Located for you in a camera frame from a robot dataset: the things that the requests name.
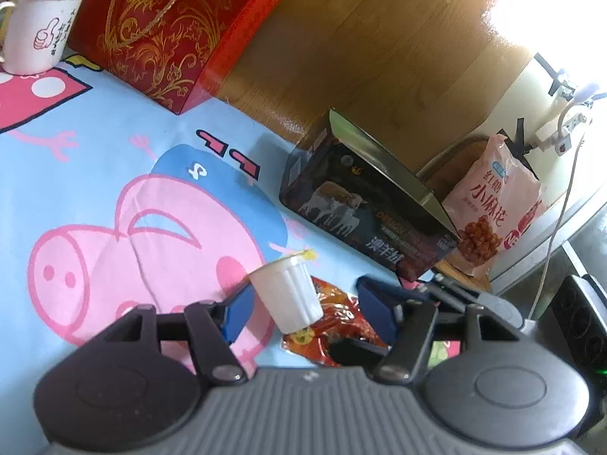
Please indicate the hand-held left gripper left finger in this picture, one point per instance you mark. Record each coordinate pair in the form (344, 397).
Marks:
(239, 310)

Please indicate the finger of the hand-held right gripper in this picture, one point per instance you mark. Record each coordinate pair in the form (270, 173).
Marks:
(453, 288)

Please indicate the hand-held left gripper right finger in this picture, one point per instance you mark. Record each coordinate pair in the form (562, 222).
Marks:
(374, 305)

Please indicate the red snack packet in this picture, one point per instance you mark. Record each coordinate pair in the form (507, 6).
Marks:
(341, 313)

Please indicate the white jelly cup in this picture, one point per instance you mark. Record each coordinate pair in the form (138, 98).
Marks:
(289, 294)

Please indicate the dark cardboard box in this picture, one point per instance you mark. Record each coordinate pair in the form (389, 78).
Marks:
(341, 199)

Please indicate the black speaker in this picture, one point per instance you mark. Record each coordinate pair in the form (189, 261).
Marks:
(578, 313)

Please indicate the pink snack bag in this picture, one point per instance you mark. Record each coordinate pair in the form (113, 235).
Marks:
(493, 199)

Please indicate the white power strip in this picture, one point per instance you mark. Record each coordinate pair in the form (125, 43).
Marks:
(555, 130)

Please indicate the cartoon pig printed blanket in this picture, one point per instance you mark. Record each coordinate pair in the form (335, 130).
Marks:
(95, 151)

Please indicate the wooden panel board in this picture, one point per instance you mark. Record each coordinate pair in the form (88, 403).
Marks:
(379, 33)

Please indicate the red gift box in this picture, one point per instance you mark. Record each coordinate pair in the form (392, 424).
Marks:
(156, 33)

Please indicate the white enamel mug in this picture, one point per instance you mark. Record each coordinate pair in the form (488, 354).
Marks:
(42, 33)

